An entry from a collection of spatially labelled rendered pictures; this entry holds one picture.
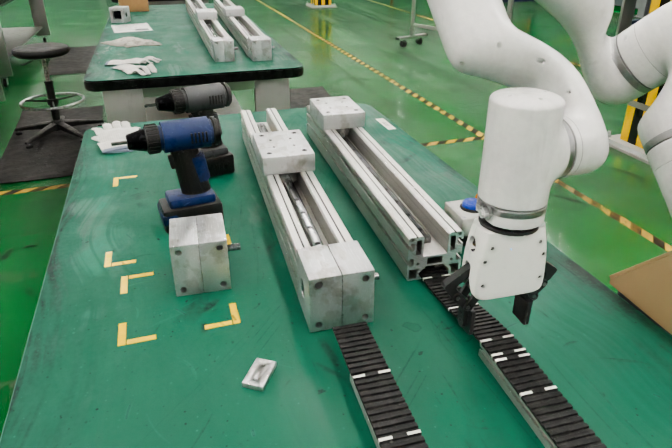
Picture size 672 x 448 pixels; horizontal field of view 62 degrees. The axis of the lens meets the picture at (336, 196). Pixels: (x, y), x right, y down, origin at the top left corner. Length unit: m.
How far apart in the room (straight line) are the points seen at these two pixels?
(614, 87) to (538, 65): 0.41
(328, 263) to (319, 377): 0.17
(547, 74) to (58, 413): 0.74
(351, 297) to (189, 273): 0.27
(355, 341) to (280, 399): 0.13
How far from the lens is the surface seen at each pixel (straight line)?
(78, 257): 1.14
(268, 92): 2.61
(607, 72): 1.14
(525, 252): 0.75
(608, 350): 0.92
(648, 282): 1.00
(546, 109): 0.66
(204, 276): 0.95
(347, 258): 0.86
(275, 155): 1.16
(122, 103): 2.58
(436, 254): 0.98
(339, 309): 0.85
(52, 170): 3.78
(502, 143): 0.67
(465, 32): 0.73
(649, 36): 1.13
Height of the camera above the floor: 1.33
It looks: 26 degrees down
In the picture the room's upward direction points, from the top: straight up
